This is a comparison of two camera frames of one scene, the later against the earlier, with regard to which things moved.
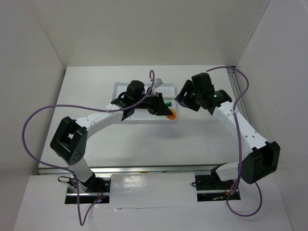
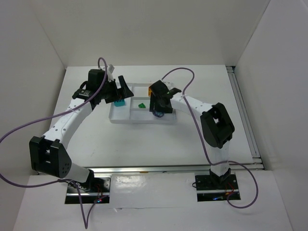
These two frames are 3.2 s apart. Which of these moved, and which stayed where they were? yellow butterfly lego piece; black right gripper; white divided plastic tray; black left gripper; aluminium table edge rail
Moved: black right gripper; yellow butterfly lego piece; black left gripper
Stayed: white divided plastic tray; aluminium table edge rail
